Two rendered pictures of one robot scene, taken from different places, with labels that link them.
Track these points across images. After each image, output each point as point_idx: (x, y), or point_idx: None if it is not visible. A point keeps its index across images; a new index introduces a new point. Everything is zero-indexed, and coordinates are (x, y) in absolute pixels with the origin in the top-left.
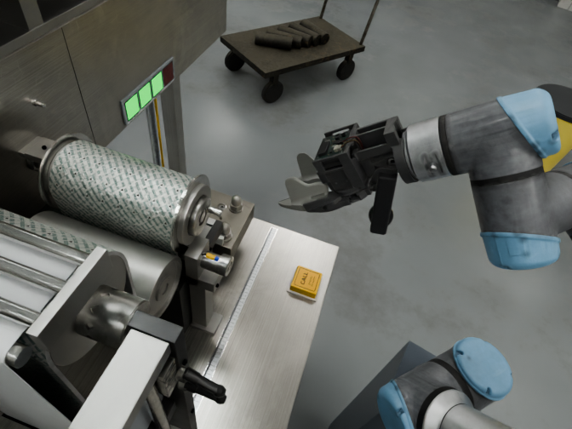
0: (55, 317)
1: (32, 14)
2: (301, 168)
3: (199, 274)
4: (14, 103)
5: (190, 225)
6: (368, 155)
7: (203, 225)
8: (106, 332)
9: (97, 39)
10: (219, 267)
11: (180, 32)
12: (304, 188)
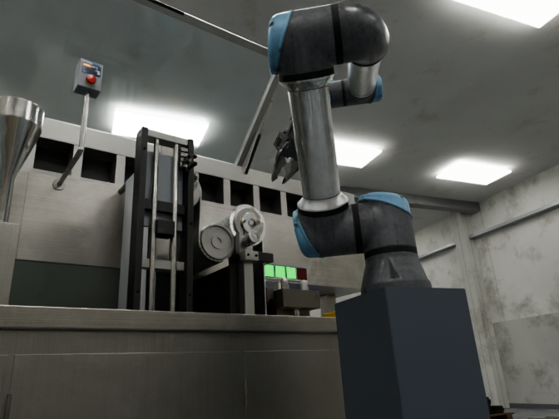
0: (168, 147)
1: (227, 200)
2: (286, 170)
3: (241, 248)
4: (206, 220)
5: (241, 218)
6: (289, 130)
7: (251, 229)
8: None
9: None
10: (248, 233)
11: (315, 259)
12: (274, 160)
